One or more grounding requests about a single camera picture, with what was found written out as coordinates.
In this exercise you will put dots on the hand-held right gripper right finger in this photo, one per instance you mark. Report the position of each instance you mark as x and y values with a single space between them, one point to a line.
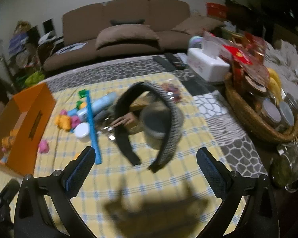
211 171

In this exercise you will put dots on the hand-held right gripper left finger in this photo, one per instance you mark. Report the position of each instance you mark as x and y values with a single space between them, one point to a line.
77 176

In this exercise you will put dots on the white round lid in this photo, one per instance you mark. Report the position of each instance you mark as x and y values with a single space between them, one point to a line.
81 131

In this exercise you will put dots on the rhinestone studded headband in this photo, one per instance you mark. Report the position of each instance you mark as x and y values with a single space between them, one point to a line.
167 148

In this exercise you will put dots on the blue plastic strip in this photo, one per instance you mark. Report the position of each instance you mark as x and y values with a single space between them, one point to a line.
91 126

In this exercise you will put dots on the pile of colourful hair rollers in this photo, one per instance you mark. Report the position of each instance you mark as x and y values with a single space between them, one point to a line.
63 121

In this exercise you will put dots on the clear plastic jar with lid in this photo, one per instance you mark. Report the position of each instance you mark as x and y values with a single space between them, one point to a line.
154 126

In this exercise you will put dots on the white spray can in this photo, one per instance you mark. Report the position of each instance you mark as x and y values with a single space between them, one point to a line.
101 103

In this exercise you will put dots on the orange cardboard box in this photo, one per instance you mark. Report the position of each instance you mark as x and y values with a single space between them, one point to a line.
27 109

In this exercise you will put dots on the grey patterned tablecloth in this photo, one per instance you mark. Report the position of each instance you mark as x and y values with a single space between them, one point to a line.
238 151

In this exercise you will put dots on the wicker basket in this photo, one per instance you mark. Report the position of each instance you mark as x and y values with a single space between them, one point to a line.
250 124

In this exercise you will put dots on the glass jar of green leaves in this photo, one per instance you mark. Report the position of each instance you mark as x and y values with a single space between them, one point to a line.
280 171

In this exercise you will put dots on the glass jar with metal lid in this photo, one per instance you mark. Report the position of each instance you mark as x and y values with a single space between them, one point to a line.
293 100
286 114
270 114

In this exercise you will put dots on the bag of colourful rubber bands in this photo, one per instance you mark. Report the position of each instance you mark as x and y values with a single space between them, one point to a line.
172 91

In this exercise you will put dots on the green bag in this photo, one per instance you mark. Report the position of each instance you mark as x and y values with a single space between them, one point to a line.
33 78

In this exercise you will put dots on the bunch of bananas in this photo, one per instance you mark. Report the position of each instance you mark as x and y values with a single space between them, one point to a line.
274 84

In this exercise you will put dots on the white tissue box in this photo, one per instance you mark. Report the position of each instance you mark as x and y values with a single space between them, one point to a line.
206 63

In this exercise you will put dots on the black remote control with buttons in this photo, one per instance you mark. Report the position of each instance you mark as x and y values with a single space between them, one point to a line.
176 60

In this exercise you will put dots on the flat black remote control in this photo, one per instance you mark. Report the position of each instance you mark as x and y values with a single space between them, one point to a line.
164 63

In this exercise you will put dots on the white remote control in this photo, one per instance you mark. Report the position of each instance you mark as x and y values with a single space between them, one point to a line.
182 56

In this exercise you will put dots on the pile of red packets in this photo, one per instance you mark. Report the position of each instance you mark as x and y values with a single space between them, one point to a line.
241 54

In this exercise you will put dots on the paper sheets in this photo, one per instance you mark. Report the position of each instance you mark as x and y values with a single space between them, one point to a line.
69 48

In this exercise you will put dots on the pastel round box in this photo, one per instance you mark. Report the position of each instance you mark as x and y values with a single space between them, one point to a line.
195 42

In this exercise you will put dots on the white fluffy blanket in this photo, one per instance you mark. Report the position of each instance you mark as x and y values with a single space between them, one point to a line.
288 62

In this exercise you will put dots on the white curved headset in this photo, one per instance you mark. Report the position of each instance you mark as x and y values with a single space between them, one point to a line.
46 37

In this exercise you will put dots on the flat brown cushion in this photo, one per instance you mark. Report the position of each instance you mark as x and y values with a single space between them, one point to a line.
196 24

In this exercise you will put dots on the large brown cushion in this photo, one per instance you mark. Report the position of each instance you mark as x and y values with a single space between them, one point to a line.
126 36

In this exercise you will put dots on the red box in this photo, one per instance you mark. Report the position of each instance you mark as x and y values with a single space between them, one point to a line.
216 10

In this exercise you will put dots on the brown sofa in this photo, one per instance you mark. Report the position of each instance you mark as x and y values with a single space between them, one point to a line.
129 11

